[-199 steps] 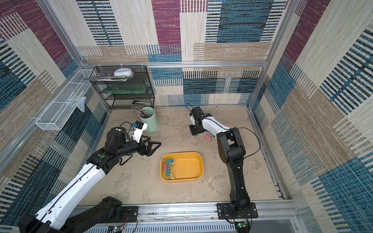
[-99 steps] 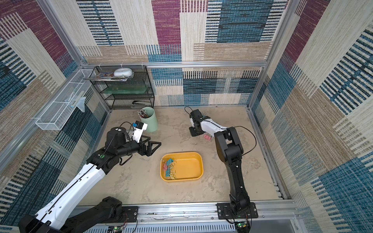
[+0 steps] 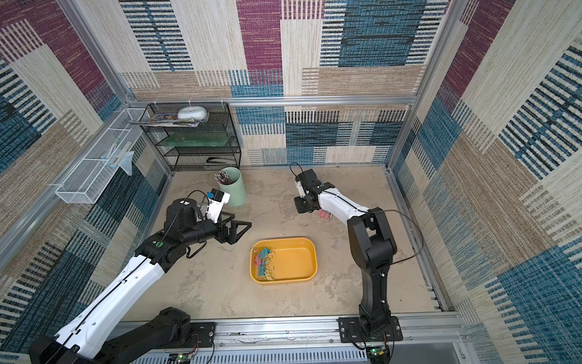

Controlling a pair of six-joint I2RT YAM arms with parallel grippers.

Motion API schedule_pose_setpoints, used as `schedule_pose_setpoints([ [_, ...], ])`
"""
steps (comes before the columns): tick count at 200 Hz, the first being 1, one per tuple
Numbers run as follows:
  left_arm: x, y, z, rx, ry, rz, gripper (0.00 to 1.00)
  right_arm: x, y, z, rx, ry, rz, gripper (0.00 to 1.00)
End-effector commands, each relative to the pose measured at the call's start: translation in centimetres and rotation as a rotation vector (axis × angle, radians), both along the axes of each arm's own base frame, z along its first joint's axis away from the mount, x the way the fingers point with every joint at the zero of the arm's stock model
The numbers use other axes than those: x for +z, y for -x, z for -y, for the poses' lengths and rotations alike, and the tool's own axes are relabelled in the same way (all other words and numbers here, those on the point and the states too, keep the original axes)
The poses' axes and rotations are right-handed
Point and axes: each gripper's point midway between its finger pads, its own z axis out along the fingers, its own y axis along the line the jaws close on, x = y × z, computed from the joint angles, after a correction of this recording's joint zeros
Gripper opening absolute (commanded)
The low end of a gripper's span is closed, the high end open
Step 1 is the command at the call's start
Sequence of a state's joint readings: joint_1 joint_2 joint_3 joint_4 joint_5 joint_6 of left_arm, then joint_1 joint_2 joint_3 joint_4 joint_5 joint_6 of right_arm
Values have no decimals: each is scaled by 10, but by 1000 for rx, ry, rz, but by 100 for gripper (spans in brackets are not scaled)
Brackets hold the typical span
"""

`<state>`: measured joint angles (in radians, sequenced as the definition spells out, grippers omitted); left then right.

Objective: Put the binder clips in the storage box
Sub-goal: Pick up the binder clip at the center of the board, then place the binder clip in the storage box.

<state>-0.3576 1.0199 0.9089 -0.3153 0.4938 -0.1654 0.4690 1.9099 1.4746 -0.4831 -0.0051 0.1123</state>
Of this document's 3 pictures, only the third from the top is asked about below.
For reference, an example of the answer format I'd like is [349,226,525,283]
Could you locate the pens in cup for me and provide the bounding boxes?
[215,171,232,185]

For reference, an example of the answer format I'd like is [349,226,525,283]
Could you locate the white wire wall basket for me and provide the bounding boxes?
[55,108,144,204]

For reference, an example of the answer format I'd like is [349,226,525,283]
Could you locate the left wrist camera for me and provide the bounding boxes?
[206,189,230,223]

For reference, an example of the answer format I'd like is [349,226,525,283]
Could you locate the small teal binder clip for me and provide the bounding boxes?
[259,247,271,259]

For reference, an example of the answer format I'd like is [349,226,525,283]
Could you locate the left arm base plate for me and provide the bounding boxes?
[183,322,217,350]

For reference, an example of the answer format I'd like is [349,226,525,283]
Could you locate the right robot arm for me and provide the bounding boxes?
[294,169,398,340]

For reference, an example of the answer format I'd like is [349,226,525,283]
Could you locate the yellow storage tray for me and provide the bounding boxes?
[249,238,318,285]

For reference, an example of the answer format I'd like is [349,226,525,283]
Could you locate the black wire shelf rack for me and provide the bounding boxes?
[139,103,242,172]

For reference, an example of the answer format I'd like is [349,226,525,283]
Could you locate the white round device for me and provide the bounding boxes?
[177,106,209,121]

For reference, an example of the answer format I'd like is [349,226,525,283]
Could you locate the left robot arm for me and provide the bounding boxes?
[29,190,252,363]

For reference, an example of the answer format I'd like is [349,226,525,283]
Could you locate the mint green pen cup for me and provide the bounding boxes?
[218,167,247,207]

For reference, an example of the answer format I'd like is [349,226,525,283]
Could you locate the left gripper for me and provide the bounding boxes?
[180,209,251,247]

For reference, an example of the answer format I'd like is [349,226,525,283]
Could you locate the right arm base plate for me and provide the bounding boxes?
[336,316,403,344]

